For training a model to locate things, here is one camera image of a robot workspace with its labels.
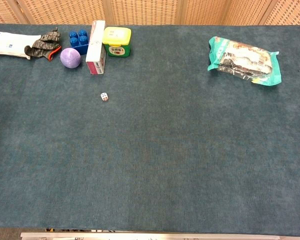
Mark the white and pink carton box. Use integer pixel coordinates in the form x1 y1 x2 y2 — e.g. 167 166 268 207
85 20 107 76

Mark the white plastic package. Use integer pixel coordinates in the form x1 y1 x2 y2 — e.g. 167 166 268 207
0 30 42 60

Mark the teal felt table cloth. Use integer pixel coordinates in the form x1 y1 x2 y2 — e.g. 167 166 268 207
0 23 300 238

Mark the green tub with yellow lid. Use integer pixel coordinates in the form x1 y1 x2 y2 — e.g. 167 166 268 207
101 26 132 57

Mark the blue toy building block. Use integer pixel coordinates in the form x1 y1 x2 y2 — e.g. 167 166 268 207
69 29 90 56

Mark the grey striped work glove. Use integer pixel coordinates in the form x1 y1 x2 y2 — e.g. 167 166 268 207
24 27 62 61

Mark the teal snack bag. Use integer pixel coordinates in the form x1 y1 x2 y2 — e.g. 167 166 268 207
207 36 283 87

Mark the purple ball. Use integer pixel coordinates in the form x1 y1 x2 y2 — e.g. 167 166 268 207
59 47 82 69

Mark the woven rattan folding screen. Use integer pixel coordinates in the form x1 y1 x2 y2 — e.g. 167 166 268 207
0 0 300 26

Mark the silver metal frame rail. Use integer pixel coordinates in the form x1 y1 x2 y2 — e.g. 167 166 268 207
20 231 281 240

